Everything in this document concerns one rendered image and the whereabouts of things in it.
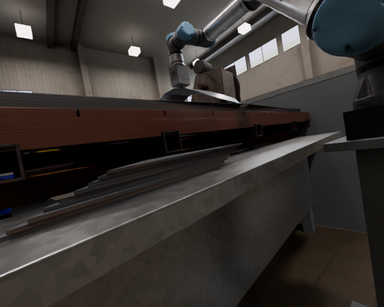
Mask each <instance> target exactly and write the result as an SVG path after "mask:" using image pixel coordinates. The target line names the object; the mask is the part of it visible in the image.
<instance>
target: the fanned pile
mask: <svg viewBox="0 0 384 307"><path fill-rule="evenodd" d="M240 145H243V143H239V144H232V145H228V146H221V147H214V148H211V149H204V150H197V151H193V152H186V153H180V154H175V155H168V156H165V157H159V158H153V159H150V160H144V161H140V162H137V163H134V164H130V165H127V166H123V167H120V168H116V169H112V170H109V171H107V174H105V175H102V176H100V177H98V180H96V181H93V182H91V183H87V185H88V186H86V187H84V188H81V189H78V190H76V191H74V194H72V195H69V196H66V197H64V198H61V199H59V202H58V203H55V204H53V205H51V206H48V207H46V208H43V213H41V214H39V215H37V216H34V217H32V218H30V219H28V220H27V222H25V223H23V224H21V225H19V226H16V227H14V228H12V229H9V230H7V231H6V233H4V234H3V235H0V243H3V242H6V241H9V240H11V239H15V238H18V237H20V236H24V235H27V234H29V233H33V232H35V231H38V230H41V229H44V228H47V227H50V226H53V225H56V224H59V223H62V222H65V221H68V220H71V219H74V218H76V217H79V216H83V215H85V214H88V213H92V212H94V211H97V210H101V209H103V208H107V207H109V206H112V205H115V204H117V203H121V202H124V201H127V200H130V199H133V198H136V197H139V196H142V195H145V194H148V193H150V192H153V191H156V190H159V189H162V188H165V187H168V186H171V185H175V184H177V183H180V182H184V181H185V180H189V179H191V178H195V177H198V176H200V175H204V174H207V173H209V172H213V171H216V168H218V167H220V166H221V164H222V163H225V162H224V161H223V160H227V157H230V154H232V153H233V151H234V150H236V148H238V147H239V146H240Z"/></svg>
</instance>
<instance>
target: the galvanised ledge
mask: <svg viewBox="0 0 384 307"><path fill-rule="evenodd" d="M339 138H341V133H340V132H332V133H323V134H318V135H310V136H302V137H297V138H293V139H289V140H286V141H282V142H279V143H275V144H271V145H268V146H264V147H260V148H257V149H253V150H249V151H247V152H242V153H238V154H236V155H231V156H230V157H227V160H223V161H224V162H225V163H222V164H221V166H220V167H218V168H216V171H213V172H209V173H207V174H204V175H200V176H198V177H195V178H191V179H189V180H185V181H184V182H180V183H177V184H175V185H171V186H168V187H165V188H162V189H159V190H156V191H153V192H150V193H148V194H145V195H142V196H139V197H136V198H133V199H130V200H127V201H124V202H121V203H117V204H115V205H112V206H109V207H107V208H103V209H101V210H97V211H94V212H92V213H88V214H85V215H83V216H79V217H76V218H74V219H71V220H68V221H65V222H62V223H59V224H56V225H53V226H50V227H47V228H44V229H41V230H38V231H35V232H33V233H29V234H27V235H24V236H20V237H18V238H15V239H11V240H9V241H6V242H3V243H0V307H51V306H52V305H54V304H56V303H58V302H59V301H61V300H63V299H64V298H66V297H68V296H69V295H71V294H73V293H75V292H76V291H78V290H80V289H82V288H83V287H85V286H87V285H88V284H90V283H92V282H94V281H95V280H97V279H98V278H101V277H102V276H104V275H105V274H107V273H109V272H111V271H112V270H114V269H116V268H117V267H119V266H121V265H123V264H124V263H126V262H128V261H130V260H131V259H133V258H135V257H136V256H138V255H140V254H142V253H143V252H145V251H147V250H149V249H150V248H152V247H153V246H155V245H157V244H159V243H161V242H162V241H164V240H165V239H168V238H169V237H171V236H172V235H174V234H176V233H178V232H179V231H181V230H183V229H184V228H187V227H188V226H190V225H191V224H193V223H195V222H197V221H198V220H200V219H202V218H203V217H205V216H207V215H209V214H210V213H212V212H214V211H216V210H217V209H219V208H220V207H222V206H224V205H226V204H227V203H229V202H231V201H233V200H234V199H236V198H238V197H239V196H241V195H243V194H245V193H246V192H248V191H250V190H252V189H253V188H255V187H256V186H258V185H260V184H262V183H263V182H265V181H267V180H269V179H270V178H272V177H274V176H275V175H277V174H279V173H281V172H282V171H284V170H285V169H288V168H289V167H291V166H292V165H294V164H296V163H298V162H300V161H301V160H303V159H304V158H307V157H308V156H310V155H311V154H313V153H315V152H317V151H318V150H320V149H322V148H323V144H325V143H328V142H331V141H334V140H336V139H339ZM41 213H43V208H42V209H39V210H35V211H31V212H28V213H24V214H20V215H17V216H13V217H9V218H6V219H2V220H0V235H3V234H4V233H6V231H7V230H9V229H12V228H14V227H16V226H19V225H21V224H23V223H25V222H27V220H28V219H30V218H32V217H34V216H37V215H39V214H41Z"/></svg>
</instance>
